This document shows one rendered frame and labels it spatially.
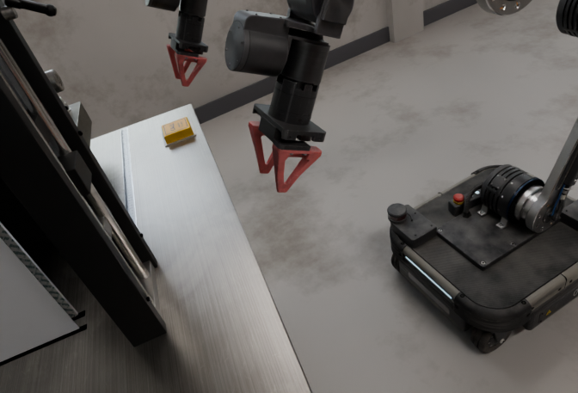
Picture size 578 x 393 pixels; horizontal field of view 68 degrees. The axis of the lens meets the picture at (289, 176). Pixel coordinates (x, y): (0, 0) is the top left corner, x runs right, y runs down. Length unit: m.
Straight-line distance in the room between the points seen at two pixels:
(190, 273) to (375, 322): 1.05
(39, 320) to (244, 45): 0.50
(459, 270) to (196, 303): 1.01
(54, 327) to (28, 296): 0.07
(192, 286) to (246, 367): 0.18
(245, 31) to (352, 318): 1.35
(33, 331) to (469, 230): 1.30
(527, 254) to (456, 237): 0.22
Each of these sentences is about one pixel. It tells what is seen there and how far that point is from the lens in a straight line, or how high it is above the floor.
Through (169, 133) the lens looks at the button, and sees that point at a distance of 1.12.
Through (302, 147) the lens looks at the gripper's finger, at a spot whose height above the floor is 1.11.
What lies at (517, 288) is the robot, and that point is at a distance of 1.50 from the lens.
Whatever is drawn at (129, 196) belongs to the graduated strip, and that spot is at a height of 0.90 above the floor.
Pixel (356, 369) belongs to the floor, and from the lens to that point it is 1.60.
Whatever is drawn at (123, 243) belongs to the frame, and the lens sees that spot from 0.70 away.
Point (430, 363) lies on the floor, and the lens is 1.61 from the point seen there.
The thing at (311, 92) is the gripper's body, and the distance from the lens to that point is 0.56.
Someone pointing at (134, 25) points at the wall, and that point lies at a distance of 2.95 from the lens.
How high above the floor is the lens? 1.41
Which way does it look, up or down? 36 degrees down
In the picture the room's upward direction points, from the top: 15 degrees counter-clockwise
